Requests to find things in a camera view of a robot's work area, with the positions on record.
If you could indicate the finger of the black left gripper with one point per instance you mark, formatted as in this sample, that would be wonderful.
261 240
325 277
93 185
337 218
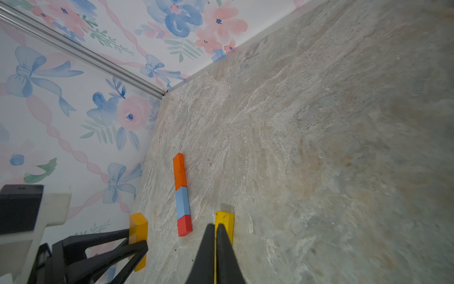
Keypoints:
87 270
72 249

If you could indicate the light blue block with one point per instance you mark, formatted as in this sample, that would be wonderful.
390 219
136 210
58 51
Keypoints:
182 202

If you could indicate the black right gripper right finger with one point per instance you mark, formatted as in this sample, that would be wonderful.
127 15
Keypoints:
228 268

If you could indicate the small red block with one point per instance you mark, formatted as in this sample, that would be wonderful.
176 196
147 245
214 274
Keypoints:
184 225

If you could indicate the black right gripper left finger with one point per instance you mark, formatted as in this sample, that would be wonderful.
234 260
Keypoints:
203 271

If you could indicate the small orange block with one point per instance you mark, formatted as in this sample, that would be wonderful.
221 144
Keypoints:
180 173

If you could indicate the long yellow block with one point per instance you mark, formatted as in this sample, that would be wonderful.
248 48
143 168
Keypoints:
227 220

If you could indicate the short yellow block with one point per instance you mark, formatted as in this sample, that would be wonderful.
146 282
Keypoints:
138 228

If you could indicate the aluminium corner post left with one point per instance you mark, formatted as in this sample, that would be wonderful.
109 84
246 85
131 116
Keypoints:
26 23

